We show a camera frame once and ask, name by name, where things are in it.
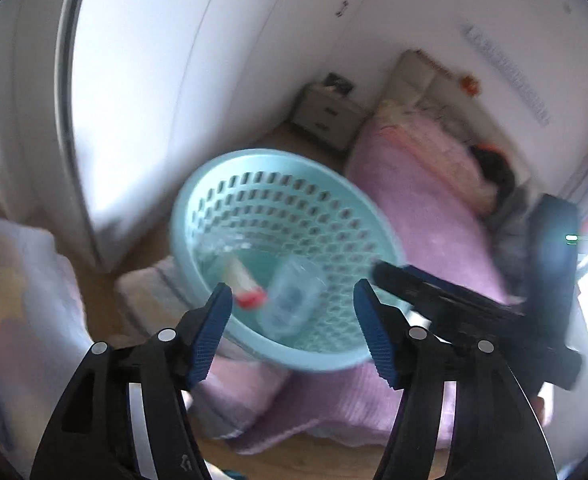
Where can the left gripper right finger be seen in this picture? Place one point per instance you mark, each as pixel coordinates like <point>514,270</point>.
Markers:
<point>495,433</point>

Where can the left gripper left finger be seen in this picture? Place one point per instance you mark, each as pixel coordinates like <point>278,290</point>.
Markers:
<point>90,434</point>

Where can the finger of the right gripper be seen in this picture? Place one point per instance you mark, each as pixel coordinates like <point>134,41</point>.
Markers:
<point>408,283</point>

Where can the clear plastic bottle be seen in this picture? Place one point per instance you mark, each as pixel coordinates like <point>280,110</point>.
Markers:
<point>292,296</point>

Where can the squashed white paper cup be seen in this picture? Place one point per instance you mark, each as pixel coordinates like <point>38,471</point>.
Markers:
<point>247,293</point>

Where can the bed with pink blanket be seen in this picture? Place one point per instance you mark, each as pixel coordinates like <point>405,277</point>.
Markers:
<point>443,176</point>

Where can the light blue laundry basket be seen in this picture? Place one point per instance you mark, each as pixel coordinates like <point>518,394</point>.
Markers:
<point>263,206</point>

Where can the grey bedside nightstand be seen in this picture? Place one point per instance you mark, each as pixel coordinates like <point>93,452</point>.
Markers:
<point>328,116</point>

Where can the beige upholstered headboard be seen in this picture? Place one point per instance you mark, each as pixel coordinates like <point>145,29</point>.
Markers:
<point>417,76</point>

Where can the white wardrobe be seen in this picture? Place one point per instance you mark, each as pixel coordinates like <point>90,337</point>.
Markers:
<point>106,106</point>

